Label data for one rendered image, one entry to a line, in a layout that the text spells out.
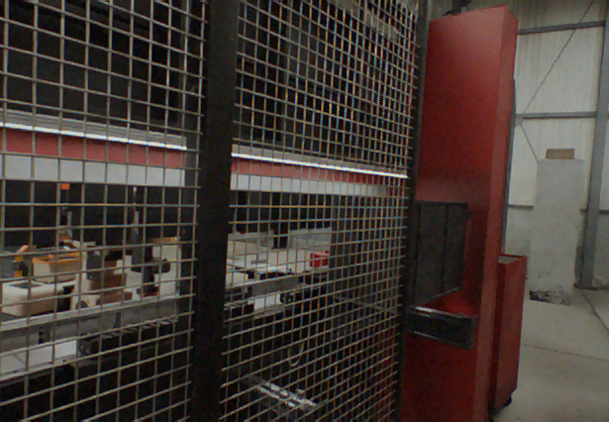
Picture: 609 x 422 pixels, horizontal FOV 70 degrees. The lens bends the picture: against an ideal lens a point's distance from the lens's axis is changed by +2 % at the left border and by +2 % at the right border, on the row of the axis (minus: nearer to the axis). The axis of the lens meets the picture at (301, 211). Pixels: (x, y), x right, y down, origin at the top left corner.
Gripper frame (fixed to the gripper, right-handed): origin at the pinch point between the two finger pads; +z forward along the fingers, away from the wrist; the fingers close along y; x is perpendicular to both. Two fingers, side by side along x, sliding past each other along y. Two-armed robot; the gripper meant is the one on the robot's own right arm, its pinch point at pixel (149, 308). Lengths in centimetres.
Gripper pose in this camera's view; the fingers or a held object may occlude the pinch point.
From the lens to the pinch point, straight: 201.7
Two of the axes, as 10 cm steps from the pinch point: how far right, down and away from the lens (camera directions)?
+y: 6.9, -2.0, -7.0
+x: 7.2, 0.7, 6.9
